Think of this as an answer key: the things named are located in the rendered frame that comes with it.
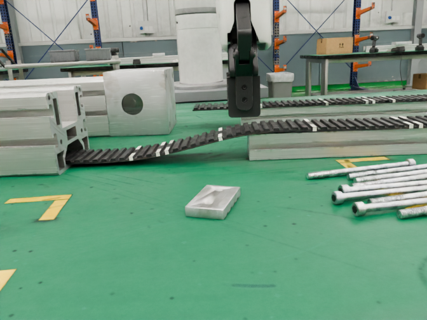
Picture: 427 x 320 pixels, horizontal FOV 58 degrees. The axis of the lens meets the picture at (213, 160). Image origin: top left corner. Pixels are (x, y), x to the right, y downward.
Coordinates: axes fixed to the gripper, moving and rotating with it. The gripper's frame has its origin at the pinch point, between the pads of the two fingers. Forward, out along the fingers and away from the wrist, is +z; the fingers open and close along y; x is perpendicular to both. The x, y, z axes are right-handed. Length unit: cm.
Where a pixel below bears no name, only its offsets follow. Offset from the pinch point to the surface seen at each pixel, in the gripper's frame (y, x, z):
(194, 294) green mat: -26.1, 3.8, 6.5
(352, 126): -2.5, -11.4, 3.0
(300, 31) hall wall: 791, -157, -36
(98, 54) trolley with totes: 295, 107, -7
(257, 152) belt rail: -2.0, -1.4, 5.6
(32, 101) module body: -5.0, 20.9, -1.3
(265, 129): -2.5, -2.2, 3.0
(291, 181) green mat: -9.4, -3.9, 6.5
